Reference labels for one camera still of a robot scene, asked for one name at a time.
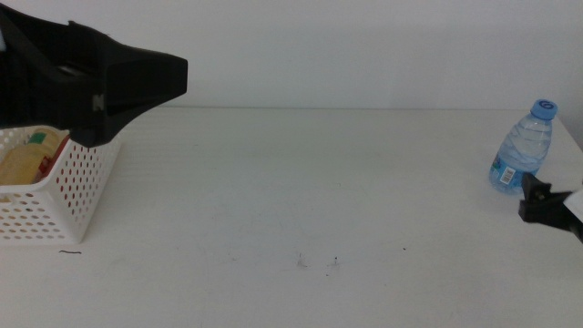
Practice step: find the yellow tea bottle green label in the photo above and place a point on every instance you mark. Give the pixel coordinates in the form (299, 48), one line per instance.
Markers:
(20, 164)

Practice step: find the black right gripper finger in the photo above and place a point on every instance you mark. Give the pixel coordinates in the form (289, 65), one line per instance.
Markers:
(535, 189)
(542, 214)

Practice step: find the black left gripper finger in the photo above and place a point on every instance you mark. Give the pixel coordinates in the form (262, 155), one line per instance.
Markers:
(146, 82)

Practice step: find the white perforated plastic basket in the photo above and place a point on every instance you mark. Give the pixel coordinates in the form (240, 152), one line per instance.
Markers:
(68, 218)

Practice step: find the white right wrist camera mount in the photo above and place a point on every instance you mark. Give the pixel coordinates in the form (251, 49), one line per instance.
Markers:
(576, 205)

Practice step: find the clear water bottle blue label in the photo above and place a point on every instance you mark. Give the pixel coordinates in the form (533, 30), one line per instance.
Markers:
(521, 146)

